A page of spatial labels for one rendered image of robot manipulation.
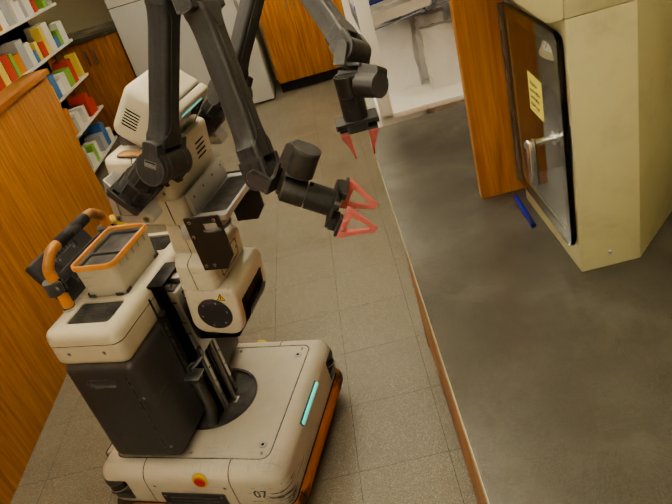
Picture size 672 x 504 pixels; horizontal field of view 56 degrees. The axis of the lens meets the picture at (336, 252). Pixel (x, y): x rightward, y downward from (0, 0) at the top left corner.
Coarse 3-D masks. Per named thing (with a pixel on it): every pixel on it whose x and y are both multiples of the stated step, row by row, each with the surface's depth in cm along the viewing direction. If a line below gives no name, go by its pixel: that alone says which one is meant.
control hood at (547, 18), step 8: (512, 0) 95; (520, 0) 94; (528, 0) 94; (536, 0) 94; (544, 0) 94; (552, 0) 94; (560, 0) 94; (528, 8) 95; (536, 8) 95; (544, 8) 95; (552, 8) 95; (560, 8) 95; (536, 16) 96; (544, 16) 95; (552, 16) 95; (560, 16) 95
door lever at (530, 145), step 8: (552, 136) 110; (528, 144) 111; (536, 144) 111; (528, 152) 111; (536, 152) 111; (528, 160) 113; (536, 160) 112; (528, 168) 114; (536, 168) 113; (536, 176) 114; (536, 184) 114
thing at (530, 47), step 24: (504, 24) 124; (528, 24) 109; (528, 48) 113; (552, 48) 100; (552, 72) 103; (528, 96) 120; (552, 96) 106; (528, 120) 125; (552, 120) 110; (552, 144) 113; (552, 168) 117; (552, 192) 121; (552, 216) 125
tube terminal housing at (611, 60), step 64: (576, 0) 94; (640, 0) 96; (576, 64) 99; (640, 64) 101; (576, 128) 105; (640, 128) 106; (576, 192) 111; (640, 192) 112; (576, 256) 120; (640, 256) 119
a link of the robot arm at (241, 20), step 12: (240, 0) 168; (252, 0) 165; (264, 0) 168; (240, 12) 167; (252, 12) 166; (240, 24) 167; (252, 24) 168; (240, 36) 168; (252, 36) 169; (240, 48) 168; (252, 48) 171; (240, 60) 170; (216, 96) 171; (252, 96) 176
